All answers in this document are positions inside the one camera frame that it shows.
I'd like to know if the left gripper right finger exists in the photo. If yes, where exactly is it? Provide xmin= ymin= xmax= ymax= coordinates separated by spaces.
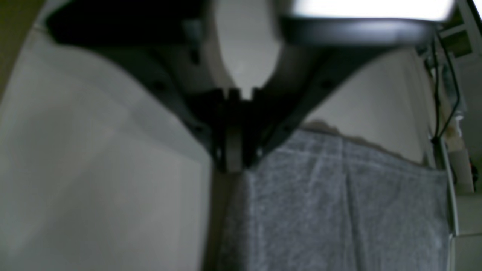
xmin=243 ymin=17 xmax=436 ymax=168

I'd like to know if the grey T-shirt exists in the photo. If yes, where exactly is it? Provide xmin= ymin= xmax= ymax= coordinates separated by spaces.
xmin=216 ymin=130 xmax=450 ymax=271

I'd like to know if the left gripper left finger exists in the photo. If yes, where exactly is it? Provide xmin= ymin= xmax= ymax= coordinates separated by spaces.
xmin=46 ymin=0 xmax=234 ymax=170

